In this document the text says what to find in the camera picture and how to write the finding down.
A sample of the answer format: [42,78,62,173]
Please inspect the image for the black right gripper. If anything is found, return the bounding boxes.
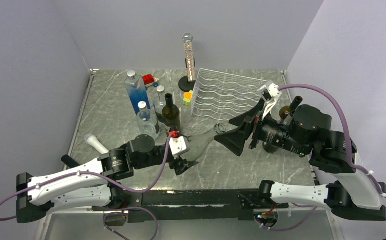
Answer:
[213,96,308,155]

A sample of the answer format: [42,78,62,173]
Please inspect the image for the clear glass wine bottle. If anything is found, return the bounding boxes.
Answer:
[181,123,226,161]

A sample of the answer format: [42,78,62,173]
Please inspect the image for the green wine bottle brown label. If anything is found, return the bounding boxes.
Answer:
[262,106,294,154]

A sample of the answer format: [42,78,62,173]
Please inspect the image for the dark green wine bottle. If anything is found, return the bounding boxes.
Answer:
[162,93,181,134]

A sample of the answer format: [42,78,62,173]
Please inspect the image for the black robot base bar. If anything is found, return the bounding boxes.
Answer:
[92,188,288,223]

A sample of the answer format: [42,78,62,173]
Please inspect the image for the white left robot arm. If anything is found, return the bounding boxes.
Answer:
[16,134,198,224]

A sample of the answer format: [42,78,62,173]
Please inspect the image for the green wine bottle rear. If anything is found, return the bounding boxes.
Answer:
[278,96,303,120]

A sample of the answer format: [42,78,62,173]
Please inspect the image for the clear round glass bottle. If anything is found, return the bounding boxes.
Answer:
[136,101,159,140]

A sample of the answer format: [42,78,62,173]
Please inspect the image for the clear bottle dark label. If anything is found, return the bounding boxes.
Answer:
[153,85,166,124]

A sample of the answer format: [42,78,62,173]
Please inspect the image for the tall blue square bottle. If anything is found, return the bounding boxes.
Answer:
[124,70,150,114]

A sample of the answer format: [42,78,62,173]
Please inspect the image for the yellow green toy blocks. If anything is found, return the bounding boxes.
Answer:
[183,90,193,106]

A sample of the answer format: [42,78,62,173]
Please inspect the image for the black microphone stand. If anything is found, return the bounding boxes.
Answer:
[178,58,196,93]

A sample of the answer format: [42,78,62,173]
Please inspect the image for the red toy block car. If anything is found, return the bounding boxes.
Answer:
[142,74,158,88]

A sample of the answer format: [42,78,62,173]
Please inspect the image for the white handheld microphone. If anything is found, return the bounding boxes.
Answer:
[84,133,109,155]

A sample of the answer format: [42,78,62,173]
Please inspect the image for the glitter microphone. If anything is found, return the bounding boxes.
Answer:
[182,33,195,83]

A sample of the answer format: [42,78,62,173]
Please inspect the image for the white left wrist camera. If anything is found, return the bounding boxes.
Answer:
[169,131,190,158]

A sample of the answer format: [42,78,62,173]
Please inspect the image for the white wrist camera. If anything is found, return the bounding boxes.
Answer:
[169,131,190,158]
[257,81,282,118]

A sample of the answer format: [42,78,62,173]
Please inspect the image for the white wire wine rack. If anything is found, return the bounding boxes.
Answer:
[191,68,266,121]

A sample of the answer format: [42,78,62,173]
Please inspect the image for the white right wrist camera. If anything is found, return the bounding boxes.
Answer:
[257,81,282,118]

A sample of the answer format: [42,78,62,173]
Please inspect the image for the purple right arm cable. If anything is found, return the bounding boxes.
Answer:
[278,83,386,220]

